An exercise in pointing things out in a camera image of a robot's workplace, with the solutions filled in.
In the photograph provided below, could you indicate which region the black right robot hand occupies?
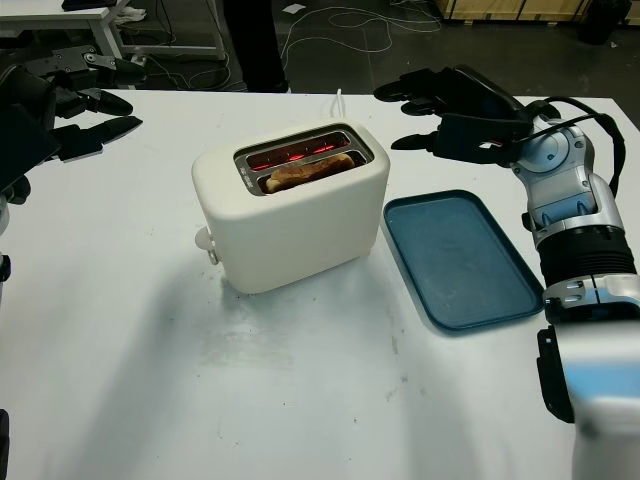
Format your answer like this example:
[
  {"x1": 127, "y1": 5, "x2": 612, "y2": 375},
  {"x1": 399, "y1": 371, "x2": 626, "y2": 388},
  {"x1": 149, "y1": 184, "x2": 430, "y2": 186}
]
[{"x1": 373, "y1": 63, "x2": 531, "y2": 152}]

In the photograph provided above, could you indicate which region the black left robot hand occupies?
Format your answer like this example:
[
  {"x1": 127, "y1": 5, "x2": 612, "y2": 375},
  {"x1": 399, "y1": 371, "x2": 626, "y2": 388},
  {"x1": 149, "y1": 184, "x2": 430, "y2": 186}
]
[{"x1": 0, "y1": 47, "x2": 147, "y2": 162}]

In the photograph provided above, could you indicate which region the browned toast slice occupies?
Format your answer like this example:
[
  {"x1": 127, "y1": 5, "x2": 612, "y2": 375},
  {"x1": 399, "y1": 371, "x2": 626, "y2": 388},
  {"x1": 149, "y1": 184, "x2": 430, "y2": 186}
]
[{"x1": 264, "y1": 152, "x2": 357, "y2": 194}]

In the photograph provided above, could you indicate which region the person in dark trousers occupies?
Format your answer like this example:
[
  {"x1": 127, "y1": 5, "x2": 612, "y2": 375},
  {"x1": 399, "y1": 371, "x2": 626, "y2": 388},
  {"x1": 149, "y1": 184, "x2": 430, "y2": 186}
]
[{"x1": 238, "y1": 0, "x2": 292, "y2": 94}]

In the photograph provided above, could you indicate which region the white two-slot toaster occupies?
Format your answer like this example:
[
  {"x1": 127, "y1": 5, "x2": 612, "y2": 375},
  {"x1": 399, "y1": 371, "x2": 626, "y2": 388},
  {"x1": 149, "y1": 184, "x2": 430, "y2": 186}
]
[{"x1": 191, "y1": 118, "x2": 392, "y2": 295}]

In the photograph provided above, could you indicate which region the wooden crate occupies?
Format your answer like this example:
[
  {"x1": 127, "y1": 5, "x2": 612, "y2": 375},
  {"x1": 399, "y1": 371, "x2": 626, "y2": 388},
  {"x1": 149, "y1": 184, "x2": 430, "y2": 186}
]
[{"x1": 434, "y1": 0, "x2": 634, "y2": 22}]

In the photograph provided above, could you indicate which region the white sneaker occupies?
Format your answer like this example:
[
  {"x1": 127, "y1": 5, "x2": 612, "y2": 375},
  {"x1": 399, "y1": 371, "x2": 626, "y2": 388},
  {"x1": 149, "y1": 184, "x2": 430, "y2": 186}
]
[{"x1": 117, "y1": 4, "x2": 149, "y2": 24}]

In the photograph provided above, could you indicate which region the black bin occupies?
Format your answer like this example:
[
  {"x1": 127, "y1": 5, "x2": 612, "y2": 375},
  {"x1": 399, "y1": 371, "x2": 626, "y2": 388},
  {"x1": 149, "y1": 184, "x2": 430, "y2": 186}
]
[{"x1": 579, "y1": 0, "x2": 632, "y2": 45}]

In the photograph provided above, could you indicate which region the dark blue plastic tray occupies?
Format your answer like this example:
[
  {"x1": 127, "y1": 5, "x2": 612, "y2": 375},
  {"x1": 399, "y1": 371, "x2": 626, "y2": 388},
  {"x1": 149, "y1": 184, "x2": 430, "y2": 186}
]
[{"x1": 382, "y1": 188, "x2": 546, "y2": 335}]

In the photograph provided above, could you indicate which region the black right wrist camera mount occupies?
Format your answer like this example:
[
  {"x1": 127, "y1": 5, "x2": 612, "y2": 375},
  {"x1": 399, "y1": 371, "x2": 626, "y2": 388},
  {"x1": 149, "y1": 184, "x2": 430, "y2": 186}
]
[{"x1": 433, "y1": 112, "x2": 532, "y2": 165}]

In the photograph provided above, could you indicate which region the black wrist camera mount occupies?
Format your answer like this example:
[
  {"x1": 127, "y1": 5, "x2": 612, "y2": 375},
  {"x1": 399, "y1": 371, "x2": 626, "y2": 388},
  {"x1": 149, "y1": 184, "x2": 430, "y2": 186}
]
[
  {"x1": 0, "y1": 106, "x2": 62, "y2": 204},
  {"x1": 433, "y1": 112, "x2": 532, "y2": 165}
]

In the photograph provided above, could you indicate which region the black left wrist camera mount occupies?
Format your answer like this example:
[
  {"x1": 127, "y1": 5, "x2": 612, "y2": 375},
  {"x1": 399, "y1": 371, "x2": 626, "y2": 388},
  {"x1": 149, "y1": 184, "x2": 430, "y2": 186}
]
[{"x1": 0, "y1": 106, "x2": 62, "y2": 204}]

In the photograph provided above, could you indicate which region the white metal-frame desk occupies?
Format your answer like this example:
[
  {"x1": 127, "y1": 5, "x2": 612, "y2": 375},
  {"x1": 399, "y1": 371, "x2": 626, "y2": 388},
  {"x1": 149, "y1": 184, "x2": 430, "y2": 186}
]
[{"x1": 0, "y1": 0, "x2": 227, "y2": 64}]

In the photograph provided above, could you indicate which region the white floor cable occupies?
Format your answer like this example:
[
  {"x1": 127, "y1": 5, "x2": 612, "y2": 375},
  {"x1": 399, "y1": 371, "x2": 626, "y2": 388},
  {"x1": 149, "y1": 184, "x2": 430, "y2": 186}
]
[
  {"x1": 282, "y1": 0, "x2": 444, "y2": 59},
  {"x1": 149, "y1": 47, "x2": 247, "y2": 92}
]

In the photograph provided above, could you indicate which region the white toaster power cord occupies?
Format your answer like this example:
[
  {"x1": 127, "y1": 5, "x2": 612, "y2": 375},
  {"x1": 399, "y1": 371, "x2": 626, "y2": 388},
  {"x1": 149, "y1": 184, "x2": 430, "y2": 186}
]
[{"x1": 329, "y1": 88, "x2": 349, "y2": 121}]

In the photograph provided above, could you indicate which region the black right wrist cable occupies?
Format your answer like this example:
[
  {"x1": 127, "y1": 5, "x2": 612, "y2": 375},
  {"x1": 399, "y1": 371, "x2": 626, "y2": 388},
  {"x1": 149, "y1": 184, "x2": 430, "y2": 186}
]
[{"x1": 527, "y1": 97, "x2": 629, "y2": 201}]

